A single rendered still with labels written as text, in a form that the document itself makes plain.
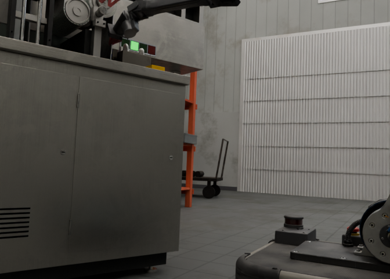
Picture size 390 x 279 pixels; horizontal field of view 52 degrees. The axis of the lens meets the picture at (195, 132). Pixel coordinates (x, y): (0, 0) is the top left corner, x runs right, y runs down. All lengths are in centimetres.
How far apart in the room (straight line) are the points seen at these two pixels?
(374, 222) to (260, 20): 751
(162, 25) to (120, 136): 112
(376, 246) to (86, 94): 113
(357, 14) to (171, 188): 664
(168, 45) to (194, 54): 21
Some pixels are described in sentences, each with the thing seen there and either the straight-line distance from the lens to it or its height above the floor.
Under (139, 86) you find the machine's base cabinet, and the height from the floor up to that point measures 82.
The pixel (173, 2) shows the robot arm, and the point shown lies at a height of 118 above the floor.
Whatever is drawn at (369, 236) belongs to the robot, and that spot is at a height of 33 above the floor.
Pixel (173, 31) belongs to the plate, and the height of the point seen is 134.
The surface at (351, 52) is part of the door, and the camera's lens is 779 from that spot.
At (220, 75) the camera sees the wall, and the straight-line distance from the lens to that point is 844.
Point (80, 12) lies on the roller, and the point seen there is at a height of 117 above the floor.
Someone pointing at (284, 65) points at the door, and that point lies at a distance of 797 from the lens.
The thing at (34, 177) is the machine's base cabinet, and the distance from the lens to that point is 153.
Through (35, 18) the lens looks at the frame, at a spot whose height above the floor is 105.
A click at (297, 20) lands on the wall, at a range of 823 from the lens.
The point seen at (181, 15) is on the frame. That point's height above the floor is 147.
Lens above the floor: 49
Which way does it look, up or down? 5 degrees up
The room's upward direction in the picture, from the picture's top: 2 degrees clockwise
